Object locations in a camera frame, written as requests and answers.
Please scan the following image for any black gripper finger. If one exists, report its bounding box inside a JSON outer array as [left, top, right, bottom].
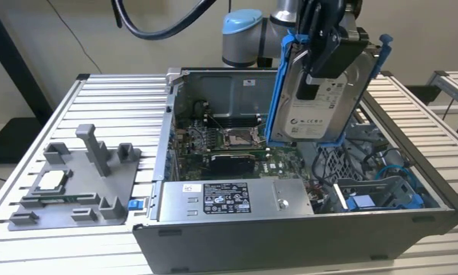
[[294, 0, 310, 38], [295, 0, 368, 101]]

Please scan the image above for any hard disk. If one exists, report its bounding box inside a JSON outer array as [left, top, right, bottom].
[[264, 33, 392, 148]]

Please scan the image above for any grey disk bay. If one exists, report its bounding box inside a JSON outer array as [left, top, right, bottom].
[[334, 176, 424, 213]]

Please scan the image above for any black box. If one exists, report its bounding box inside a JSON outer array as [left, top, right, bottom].
[[403, 85, 443, 106]]

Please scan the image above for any black RAM slot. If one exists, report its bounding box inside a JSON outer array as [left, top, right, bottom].
[[204, 113, 263, 127]]

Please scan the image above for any grey perforated drive cage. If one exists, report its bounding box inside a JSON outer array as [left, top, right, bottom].
[[295, 114, 386, 184]]

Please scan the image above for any thin locking lever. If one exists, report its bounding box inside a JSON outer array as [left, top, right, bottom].
[[208, 113, 230, 133]]

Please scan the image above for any green motherboard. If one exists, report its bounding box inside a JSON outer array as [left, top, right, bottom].
[[172, 114, 314, 184]]

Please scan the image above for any CPU socket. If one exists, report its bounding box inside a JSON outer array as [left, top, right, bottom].
[[220, 127, 262, 150]]

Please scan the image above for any blue carrier in bay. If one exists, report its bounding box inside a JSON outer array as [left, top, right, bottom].
[[344, 196, 375, 210]]

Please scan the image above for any silver power supply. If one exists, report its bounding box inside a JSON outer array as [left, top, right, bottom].
[[158, 179, 314, 223]]

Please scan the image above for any open black PC case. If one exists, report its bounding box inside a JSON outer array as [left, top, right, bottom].
[[131, 66, 458, 274]]

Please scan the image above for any grey parts rack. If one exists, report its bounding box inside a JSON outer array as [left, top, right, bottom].
[[6, 123, 142, 234]]

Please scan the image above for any silver CPU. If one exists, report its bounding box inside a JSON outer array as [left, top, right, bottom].
[[36, 171, 68, 190]]

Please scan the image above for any black stand with base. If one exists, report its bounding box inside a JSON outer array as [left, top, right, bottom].
[[0, 0, 54, 164]]

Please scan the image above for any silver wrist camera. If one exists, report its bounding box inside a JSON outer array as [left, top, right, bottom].
[[340, 0, 370, 44]]

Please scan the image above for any black wire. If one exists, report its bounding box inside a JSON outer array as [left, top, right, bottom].
[[310, 144, 351, 184]]

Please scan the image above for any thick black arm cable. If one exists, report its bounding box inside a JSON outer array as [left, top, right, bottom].
[[111, 0, 219, 41]]

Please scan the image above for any blue wire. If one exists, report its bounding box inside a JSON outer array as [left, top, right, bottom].
[[376, 164, 415, 187]]

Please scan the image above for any thin grey wall wire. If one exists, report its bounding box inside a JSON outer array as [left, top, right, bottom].
[[47, 0, 102, 74]]

